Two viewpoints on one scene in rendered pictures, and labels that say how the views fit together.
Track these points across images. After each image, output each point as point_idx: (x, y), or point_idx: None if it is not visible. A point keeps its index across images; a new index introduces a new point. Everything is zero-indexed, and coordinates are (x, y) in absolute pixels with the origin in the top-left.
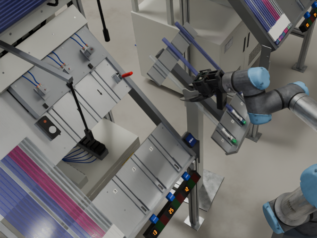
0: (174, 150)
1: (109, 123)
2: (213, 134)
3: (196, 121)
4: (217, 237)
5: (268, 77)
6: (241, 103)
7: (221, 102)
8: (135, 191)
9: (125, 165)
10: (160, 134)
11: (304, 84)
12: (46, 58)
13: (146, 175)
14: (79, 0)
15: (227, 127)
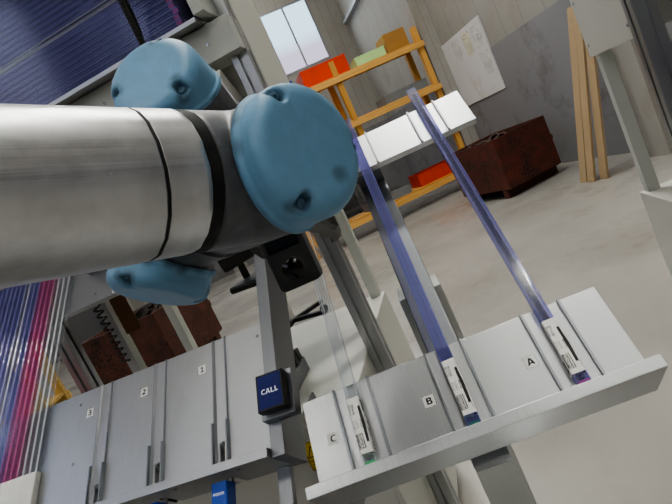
0: (246, 407)
1: (360, 358)
2: (312, 400)
3: None
4: None
5: (166, 75)
6: (529, 360)
7: (263, 252)
8: (112, 441)
9: (137, 374)
10: (242, 347)
11: (279, 85)
12: None
13: (152, 423)
14: (253, 70)
15: (386, 409)
